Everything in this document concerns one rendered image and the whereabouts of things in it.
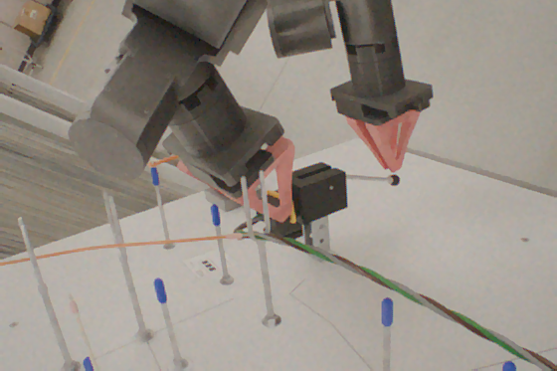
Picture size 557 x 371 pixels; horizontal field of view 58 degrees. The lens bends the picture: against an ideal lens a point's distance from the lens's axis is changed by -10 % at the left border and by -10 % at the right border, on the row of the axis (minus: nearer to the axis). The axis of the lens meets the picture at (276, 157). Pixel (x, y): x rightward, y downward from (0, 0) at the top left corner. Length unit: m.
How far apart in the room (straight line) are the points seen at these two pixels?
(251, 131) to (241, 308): 0.17
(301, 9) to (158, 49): 0.21
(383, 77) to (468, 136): 1.34
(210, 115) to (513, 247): 0.35
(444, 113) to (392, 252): 1.42
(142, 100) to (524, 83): 1.62
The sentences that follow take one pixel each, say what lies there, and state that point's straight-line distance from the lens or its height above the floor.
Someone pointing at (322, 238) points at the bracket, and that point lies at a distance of 0.57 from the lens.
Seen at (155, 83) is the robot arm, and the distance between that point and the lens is 0.34.
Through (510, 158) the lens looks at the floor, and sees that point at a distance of 1.77.
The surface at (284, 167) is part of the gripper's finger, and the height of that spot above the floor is 1.23.
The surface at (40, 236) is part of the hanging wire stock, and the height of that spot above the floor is 1.14.
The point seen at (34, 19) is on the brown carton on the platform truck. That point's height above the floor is 0.36.
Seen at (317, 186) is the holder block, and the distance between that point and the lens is 0.53.
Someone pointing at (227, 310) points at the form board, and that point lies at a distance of 0.51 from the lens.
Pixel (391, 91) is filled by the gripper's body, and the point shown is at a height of 1.13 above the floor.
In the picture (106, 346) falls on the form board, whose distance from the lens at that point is 0.50.
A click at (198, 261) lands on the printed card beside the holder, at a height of 1.19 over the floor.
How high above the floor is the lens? 1.52
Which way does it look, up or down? 38 degrees down
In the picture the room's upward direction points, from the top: 65 degrees counter-clockwise
